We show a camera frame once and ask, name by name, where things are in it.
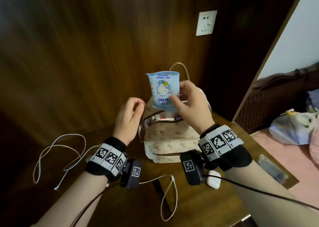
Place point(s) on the dark wooden shelf cabinet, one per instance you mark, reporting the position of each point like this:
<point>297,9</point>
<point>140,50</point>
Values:
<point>244,47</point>

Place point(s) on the blue white wet wipe pack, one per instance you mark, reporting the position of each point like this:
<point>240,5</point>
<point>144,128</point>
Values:
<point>162,90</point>

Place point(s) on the pink quilt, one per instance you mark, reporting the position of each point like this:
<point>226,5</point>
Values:
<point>314,142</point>

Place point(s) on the white earbud case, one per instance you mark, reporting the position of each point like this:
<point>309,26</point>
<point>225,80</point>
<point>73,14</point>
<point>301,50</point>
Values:
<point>213,179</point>

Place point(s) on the clear plastic bag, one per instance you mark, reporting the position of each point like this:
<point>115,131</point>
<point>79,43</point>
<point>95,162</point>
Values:
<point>273,168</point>

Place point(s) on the pink bed sheet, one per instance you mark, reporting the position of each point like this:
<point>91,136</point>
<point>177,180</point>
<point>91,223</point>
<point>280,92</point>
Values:
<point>281,159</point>

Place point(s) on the person's left hand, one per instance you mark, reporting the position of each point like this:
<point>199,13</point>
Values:
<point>127,122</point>

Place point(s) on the dark carved bed headboard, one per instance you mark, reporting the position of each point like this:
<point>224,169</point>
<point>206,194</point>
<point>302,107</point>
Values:
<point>274,95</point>

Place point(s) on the black marker wristband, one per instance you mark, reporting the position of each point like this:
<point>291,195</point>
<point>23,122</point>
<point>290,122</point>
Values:
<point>224,144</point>
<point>107,157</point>

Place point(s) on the white wall socket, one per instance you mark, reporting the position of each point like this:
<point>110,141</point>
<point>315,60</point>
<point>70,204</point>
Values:
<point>206,23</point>

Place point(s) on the right black marker wristband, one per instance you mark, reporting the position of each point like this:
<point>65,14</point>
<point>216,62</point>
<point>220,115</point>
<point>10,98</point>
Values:
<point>224,144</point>

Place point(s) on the person's right forearm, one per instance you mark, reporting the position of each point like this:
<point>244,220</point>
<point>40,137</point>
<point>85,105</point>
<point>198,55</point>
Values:
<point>269,202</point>

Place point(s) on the blue checkered pillow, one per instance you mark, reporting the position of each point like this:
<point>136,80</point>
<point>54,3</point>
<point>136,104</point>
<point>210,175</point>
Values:
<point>314,100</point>

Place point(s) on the left black marker wristband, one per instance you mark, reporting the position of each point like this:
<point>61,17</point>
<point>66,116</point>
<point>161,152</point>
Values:
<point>107,157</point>

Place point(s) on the cream patterned backpack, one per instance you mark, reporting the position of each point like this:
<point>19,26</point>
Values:
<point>172,139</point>

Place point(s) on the person's right hand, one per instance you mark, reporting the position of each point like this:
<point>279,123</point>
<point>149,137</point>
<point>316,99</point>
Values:
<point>197,109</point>

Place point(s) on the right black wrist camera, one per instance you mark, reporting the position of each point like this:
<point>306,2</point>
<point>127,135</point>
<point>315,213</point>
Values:
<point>192,167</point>

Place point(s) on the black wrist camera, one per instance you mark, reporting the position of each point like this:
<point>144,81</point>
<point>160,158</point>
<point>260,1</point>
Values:
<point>132,173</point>
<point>192,167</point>

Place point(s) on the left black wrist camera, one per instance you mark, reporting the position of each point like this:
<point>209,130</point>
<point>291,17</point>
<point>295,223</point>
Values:
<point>132,173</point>

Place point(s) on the person's left forearm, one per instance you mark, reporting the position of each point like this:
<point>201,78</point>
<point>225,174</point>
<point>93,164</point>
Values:
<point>69,202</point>

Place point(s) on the black stick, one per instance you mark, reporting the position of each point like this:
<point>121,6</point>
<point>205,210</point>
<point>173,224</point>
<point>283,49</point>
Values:
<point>160,194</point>

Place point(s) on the translucent plastic shopping bag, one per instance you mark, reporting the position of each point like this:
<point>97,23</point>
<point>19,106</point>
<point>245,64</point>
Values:
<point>291,129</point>

